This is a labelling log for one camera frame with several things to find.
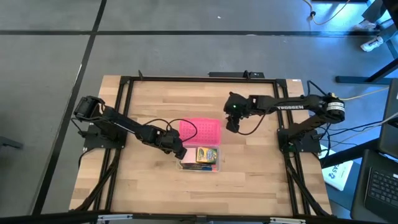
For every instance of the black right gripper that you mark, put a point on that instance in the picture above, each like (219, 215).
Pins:
(244, 105)

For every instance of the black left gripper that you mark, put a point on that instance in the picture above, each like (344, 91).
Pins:
(164, 140)

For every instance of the yellow green crayon box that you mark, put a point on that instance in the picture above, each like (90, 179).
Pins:
(206, 155)

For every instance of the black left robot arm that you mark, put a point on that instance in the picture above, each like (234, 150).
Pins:
(124, 124)

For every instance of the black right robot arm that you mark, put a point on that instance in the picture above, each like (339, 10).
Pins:
(295, 107)

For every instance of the clear pencil box pink lid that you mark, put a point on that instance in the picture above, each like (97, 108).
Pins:
(202, 130)

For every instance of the black desk foot bar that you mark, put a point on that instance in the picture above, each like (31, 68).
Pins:
(348, 152)

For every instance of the white box blue print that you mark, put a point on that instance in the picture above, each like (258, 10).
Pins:
(337, 174)

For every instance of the black gantry beam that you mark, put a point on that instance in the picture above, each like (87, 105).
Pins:
(62, 216)

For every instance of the person's foot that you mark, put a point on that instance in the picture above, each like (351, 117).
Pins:
(371, 44)
(365, 25)

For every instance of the black monitor panel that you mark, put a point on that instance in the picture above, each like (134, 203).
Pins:
(390, 124)

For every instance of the grey chair base leg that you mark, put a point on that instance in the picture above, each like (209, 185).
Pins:
(11, 143)

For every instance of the black laptop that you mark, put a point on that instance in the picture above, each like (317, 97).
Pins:
(382, 186)

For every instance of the person's leg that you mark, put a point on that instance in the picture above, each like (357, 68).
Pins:
(374, 11)

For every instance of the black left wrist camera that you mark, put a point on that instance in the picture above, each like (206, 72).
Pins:
(168, 137)

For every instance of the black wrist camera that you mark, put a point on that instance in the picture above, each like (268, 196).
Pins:
(168, 137)
(233, 126)

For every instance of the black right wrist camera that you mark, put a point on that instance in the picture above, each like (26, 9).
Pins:
(233, 126)

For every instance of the black aluminium table frame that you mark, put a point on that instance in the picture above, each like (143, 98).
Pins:
(202, 79)

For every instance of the silver corner bracket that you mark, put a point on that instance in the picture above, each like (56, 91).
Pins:
(115, 217)
(287, 220)

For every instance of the black desk frame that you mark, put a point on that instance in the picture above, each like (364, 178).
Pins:
(357, 79)

